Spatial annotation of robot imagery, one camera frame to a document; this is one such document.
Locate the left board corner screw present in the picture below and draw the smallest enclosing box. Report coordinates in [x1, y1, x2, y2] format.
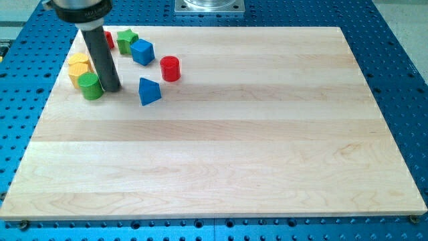
[17, 220, 29, 231]

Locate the blue cube block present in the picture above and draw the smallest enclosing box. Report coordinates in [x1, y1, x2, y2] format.
[130, 39, 155, 66]

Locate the yellow block rear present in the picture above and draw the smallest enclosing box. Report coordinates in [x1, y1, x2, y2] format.
[68, 53, 93, 72]

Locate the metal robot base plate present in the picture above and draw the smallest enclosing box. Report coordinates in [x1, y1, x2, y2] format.
[175, 0, 245, 14]

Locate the green star block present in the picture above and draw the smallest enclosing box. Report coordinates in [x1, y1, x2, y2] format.
[116, 29, 138, 54]

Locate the board corner screw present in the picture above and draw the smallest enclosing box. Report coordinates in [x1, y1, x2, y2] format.
[408, 215, 420, 224]
[17, 220, 29, 231]

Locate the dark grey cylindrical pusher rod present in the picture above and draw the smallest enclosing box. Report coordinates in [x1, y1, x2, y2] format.
[82, 26, 121, 92]

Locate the light wooden board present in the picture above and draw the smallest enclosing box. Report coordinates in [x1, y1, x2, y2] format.
[1, 27, 427, 220]

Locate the blue triangle block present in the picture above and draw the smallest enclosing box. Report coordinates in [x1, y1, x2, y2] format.
[138, 78, 162, 106]

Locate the red block behind rod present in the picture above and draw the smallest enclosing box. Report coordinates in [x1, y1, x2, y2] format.
[104, 31, 115, 49]

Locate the green cylinder block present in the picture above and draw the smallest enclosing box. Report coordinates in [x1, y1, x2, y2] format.
[78, 72, 104, 100]

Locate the yellow hexagon block front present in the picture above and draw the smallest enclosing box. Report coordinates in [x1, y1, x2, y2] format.
[68, 63, 92, 88]

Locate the right board corner screw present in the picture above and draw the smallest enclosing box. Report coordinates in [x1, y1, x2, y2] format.
[408, 215, 420, 224]

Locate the red cylinder block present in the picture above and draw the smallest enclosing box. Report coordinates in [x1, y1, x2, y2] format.
[160, 56, 181, 82]

